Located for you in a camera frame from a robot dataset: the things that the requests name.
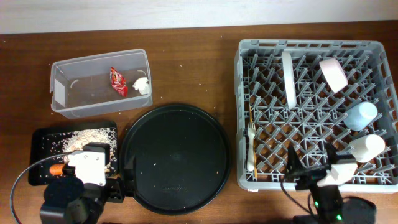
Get wooden chopstick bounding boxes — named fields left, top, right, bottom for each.
left=246, top=106, right=257, bottom=179

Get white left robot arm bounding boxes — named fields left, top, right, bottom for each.
left=9, top=151, right=126, bottom=223

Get white tissue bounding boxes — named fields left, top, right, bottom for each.
left=132, top=77, right=150, bottom=95

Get orange carrot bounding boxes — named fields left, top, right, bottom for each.
left=49, top=164, right=65, bottom=176

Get clear plastic bin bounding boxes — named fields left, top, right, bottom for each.
left=50, top=49, right=153, bottom=119

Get white plastic fork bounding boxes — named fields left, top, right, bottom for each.
left=246, top=121, right=256, bottom=172

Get grey dishwasher rack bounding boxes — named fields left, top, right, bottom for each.
left=234, top=39, right=397, bottom=193

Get white plate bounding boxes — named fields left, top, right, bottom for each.
left=282, top=52, right=297, bottom=109

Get black rectangular tray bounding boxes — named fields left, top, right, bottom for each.
left=28, top=121, right=118, bottom=186

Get rice and food scraps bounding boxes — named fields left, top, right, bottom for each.
left=39, top=127, right=118, bottom=177

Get red snack wrapper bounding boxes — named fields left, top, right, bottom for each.
left=109, top=67, right=128, bottom=96

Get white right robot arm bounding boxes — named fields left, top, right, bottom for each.
left=280, top=143, right=377, bottom=223

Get blue cup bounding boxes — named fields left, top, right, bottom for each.
left=343, top=102, right=378, bottom=131

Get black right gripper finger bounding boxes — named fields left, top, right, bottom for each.
left=325, top=142, right=338, bottom=165
left=285, top=145, right=302, bottom=178

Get round black tray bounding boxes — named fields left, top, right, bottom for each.
left=118, top=104, right=232, bottom=215

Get white cup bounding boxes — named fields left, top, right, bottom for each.
left=349, top=134, right=386, bottom=163

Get pink bowl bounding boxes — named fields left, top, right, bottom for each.
left=319, top=58, right=348, bottom=93

